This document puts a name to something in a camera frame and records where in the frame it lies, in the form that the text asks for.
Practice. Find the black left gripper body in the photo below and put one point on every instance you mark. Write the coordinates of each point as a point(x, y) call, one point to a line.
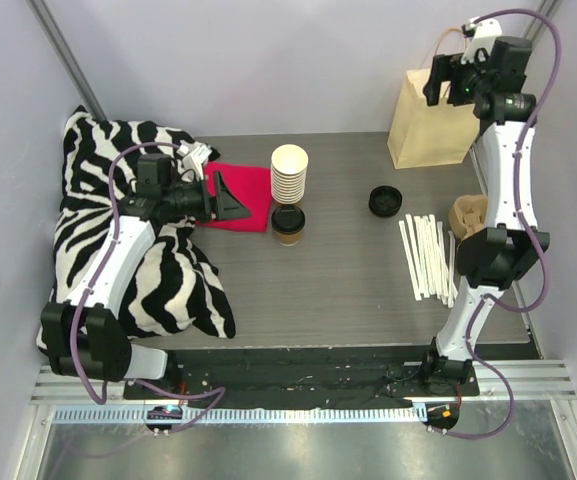
point(216, 196)

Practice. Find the brown paper bag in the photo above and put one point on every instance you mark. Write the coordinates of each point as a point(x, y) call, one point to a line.
point(423, 136)

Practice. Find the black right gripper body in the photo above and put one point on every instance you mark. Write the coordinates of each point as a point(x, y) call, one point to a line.
point(435, 80)

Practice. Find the black plastic cup lid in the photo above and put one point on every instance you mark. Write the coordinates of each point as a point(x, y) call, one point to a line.
point(288, 219)

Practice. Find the white wrapped straw bundle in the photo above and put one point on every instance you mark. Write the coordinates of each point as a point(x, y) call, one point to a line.
point(430, 252)

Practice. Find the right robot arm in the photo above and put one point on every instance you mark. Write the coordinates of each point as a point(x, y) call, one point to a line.
point(490, 77)

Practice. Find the black spare cup lid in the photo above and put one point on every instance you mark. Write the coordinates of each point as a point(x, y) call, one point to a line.
point(385, 201)

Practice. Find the pink folded cloth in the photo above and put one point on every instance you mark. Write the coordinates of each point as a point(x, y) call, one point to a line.
point(252, 187)

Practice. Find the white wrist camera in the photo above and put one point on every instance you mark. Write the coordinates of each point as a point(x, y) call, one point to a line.
point(481, 35)
point(194, 159)

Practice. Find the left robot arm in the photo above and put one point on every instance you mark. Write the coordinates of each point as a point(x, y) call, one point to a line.
point(82, 334)

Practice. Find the brown paper coffee cup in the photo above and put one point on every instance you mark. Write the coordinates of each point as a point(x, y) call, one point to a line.
point(289, 238)

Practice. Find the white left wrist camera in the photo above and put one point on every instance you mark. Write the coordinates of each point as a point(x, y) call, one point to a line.
point(194, 159)

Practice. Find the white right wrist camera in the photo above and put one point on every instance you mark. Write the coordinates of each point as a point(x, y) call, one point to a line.
point(481, 35)

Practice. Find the brown pulp cup carrier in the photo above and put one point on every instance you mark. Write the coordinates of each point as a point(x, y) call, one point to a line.
point(467, 215)

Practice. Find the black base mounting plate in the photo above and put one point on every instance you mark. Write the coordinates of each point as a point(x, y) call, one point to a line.
point(353, 377)

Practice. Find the stack of brown paper cups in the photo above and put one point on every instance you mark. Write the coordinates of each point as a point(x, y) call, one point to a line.
point(289, 165)

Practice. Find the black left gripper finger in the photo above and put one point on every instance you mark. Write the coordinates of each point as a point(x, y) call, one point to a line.
point(228, 207)
point(218, 184)

